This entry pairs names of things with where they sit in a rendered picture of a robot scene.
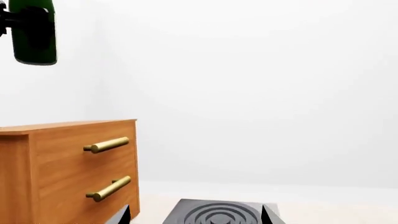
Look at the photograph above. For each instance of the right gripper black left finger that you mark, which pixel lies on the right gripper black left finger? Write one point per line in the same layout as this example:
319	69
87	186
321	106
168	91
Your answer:
122	217

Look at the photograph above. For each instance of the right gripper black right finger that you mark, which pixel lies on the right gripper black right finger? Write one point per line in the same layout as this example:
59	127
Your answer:
270	217

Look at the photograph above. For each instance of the wooden cabinet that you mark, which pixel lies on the wooden cabinet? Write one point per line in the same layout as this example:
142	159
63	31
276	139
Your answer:
62	172

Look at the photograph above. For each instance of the grey block with concentric rings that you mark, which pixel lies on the grey block with concentric rings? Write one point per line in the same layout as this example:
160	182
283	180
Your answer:
214	213

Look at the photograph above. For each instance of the dark green wine bottle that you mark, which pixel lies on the dark green wine bottle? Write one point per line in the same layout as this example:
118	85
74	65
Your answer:
34	46

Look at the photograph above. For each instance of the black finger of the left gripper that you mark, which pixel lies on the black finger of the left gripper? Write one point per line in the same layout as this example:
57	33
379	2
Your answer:
31	19

